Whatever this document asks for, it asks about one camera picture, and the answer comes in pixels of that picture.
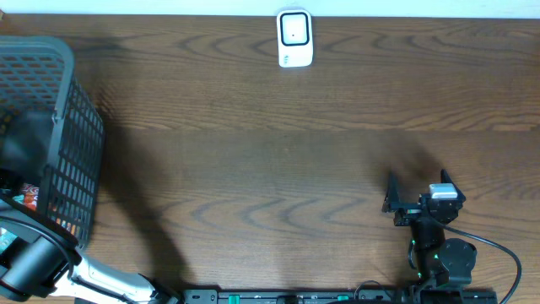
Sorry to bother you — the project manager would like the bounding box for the grey plastic mesh basket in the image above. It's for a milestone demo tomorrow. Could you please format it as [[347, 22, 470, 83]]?
[[1, 35, 105, 248]]

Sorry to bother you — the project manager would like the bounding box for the black cable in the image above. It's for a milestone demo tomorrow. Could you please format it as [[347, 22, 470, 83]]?
[[438, 221, 523, 304]]

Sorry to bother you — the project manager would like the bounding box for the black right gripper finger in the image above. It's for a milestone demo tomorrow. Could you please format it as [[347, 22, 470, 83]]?
[[381, 172, 400, 213], [440, 169, 467, 203]]

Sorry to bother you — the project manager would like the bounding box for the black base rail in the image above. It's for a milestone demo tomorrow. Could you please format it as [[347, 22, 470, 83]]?
[[182, 289, 498, 304]]

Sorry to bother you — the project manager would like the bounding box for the orange snack bar wrapper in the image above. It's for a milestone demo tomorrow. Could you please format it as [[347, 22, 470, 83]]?
[[18, 183, 40, 210]]

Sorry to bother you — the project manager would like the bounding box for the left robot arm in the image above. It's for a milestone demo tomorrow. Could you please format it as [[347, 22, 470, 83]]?
[[1, 170, 183, 303]]

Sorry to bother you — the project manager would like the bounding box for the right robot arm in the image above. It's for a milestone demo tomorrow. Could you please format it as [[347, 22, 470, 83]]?
[[381, 170, 477, 289]]

